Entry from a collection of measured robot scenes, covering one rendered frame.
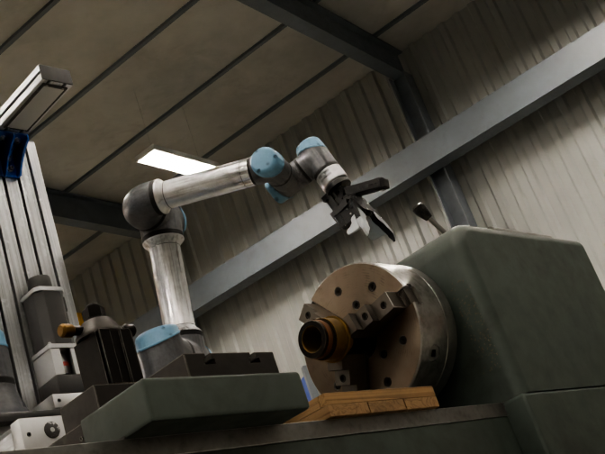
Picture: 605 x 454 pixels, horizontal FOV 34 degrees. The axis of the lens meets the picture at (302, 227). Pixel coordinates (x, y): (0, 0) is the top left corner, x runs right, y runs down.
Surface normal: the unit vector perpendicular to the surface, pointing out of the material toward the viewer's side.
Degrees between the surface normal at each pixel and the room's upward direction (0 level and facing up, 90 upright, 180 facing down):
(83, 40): 180
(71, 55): 180
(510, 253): 90
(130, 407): 90
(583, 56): 90
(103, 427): 90
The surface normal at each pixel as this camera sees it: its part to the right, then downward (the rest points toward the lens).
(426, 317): 0.71, -0.36
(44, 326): -0.02, -0.39
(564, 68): -0.58, -0.14
